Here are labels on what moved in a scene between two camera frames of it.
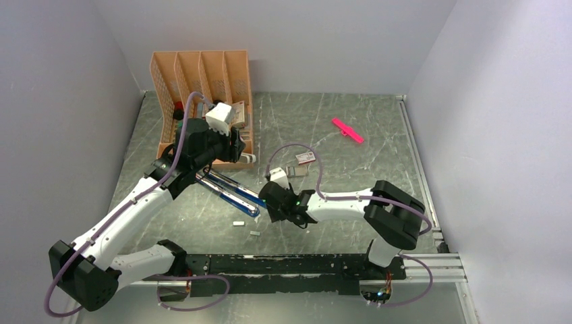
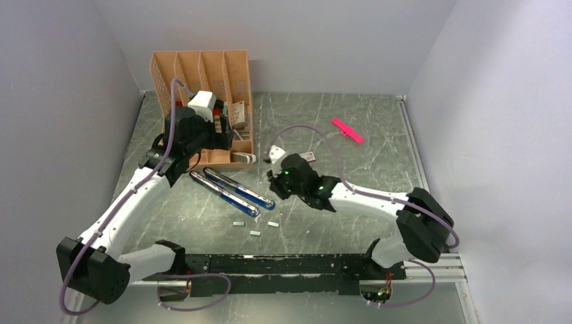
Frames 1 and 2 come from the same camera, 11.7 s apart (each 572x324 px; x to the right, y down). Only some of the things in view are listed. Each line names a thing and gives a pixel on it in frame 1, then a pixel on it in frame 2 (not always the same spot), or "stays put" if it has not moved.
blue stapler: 229,198 stays put
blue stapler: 238,188 stays put
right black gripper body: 277,215 → 282,185
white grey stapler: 247,158 stays put
